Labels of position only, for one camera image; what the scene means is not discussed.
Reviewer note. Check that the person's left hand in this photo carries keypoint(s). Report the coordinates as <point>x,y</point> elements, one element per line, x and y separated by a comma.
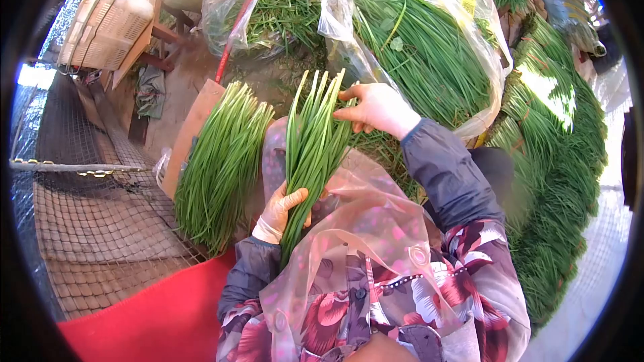
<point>274,213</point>

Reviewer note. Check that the person's right hand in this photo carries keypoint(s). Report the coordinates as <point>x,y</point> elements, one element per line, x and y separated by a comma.
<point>387,108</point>

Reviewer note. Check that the person's left fingers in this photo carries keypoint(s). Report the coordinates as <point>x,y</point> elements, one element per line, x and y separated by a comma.
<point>307,219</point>

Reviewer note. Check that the person's right index finger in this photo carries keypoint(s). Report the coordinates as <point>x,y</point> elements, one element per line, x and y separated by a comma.
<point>353,92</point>

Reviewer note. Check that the person's right fingers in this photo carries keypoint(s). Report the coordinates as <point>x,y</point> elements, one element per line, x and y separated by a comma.
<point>363,127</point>

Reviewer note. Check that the person's right thumb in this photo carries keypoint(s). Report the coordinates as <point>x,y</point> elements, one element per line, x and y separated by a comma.
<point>348,113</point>

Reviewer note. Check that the person's left thumb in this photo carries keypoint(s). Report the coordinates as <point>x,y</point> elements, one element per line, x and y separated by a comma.
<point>294,199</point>

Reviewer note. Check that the slim bunch of green chives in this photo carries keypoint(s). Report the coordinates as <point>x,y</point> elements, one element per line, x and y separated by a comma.
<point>312,156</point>

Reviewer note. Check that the chive trimmings heap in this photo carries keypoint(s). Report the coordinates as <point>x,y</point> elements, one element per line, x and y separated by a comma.
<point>387,161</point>

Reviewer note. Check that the thick bunch of green chives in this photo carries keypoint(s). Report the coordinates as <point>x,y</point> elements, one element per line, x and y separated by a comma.
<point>221,166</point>

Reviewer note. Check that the large clear bag of chives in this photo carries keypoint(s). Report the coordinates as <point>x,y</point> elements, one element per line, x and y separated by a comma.
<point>427,55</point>

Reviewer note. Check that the loose heap of chives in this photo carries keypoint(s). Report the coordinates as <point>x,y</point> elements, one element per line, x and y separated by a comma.
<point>284,7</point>

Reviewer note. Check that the person's body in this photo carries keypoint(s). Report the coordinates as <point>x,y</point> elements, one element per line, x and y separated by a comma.
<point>382,301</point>

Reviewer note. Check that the wooden board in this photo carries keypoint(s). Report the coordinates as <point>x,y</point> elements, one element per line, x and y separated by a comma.
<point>190,133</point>

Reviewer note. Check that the red stick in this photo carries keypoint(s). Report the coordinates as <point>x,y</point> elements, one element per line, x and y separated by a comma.
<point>236,30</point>

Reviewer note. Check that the white crumpled plastic bag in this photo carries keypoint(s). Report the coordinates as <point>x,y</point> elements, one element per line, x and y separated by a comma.
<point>162,166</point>

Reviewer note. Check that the small clear plastic bag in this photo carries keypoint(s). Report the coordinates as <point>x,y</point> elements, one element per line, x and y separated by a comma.
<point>224,20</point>

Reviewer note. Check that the red mat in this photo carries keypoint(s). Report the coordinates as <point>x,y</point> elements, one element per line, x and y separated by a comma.
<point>161,311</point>

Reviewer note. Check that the green cloth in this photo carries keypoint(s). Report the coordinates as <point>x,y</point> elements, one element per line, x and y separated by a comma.
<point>151,91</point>

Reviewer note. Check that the wooden bench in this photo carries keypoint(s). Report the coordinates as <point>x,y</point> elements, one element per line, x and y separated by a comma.
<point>163,35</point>

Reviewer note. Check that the pile of tied chive bundles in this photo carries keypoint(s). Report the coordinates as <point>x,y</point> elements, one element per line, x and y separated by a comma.
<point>558,176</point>

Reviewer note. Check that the metal pole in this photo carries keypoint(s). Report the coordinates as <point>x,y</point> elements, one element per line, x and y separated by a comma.
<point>65,166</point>

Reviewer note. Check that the white plastic crate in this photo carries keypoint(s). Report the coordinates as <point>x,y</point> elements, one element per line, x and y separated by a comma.
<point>110,17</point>

